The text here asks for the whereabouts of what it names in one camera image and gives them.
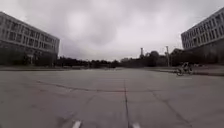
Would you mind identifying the row of dark trees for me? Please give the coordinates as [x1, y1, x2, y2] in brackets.
[54, 50, 183, 70]

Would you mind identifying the tall chimney tower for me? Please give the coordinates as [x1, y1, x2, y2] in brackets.
[139, 47, 145, 58]

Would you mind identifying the grey concrete paved plaza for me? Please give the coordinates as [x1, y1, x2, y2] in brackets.
[0, 67, 224, 128]

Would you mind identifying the pale pole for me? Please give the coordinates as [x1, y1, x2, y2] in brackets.
[165, 45, 171, 68]

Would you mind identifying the person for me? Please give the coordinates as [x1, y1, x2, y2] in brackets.
[181, 61, 191, 73]

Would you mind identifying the dark grass strip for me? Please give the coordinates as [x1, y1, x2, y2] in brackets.
[146, 65, 224, 77]
[0, 64, 88, 72]

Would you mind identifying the long grey windowed building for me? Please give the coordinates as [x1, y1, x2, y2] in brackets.
[0, 11, 61, 67]
[180, 7, 224, 66]

